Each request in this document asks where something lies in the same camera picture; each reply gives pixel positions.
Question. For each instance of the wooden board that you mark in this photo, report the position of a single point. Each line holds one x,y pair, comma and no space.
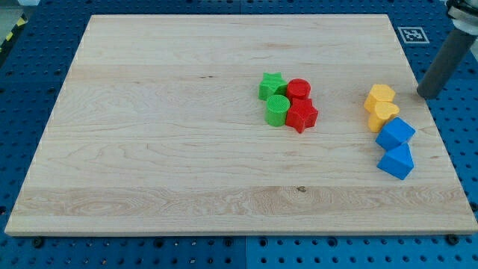
158,130

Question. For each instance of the red star block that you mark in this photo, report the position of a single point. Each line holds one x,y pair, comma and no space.
301,115

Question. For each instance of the blue cube block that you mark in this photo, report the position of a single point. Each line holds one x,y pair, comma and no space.
394,134

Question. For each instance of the yellow heart block lower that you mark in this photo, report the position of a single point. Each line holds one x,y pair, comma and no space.
380,114

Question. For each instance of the white fiducial marker tag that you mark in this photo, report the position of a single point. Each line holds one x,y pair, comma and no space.
413,35

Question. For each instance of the black yellow hazard tape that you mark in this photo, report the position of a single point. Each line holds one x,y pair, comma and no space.
13,35

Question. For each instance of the yellow heart block upper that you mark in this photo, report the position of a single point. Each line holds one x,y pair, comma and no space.
378,93

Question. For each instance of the red cylinder block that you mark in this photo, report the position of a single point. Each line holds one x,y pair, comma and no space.
298,88

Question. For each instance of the blue triangular prism block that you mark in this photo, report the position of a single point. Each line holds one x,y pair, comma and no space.
397,161

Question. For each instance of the green star block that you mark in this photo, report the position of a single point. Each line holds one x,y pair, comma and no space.
272,84

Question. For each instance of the green cylinder block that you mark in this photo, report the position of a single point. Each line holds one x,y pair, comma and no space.
277,107

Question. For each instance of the yellow heart block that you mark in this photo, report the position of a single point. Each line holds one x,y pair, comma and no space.
380,114
378,93

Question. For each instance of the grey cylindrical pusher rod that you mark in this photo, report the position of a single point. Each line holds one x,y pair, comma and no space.
448,58

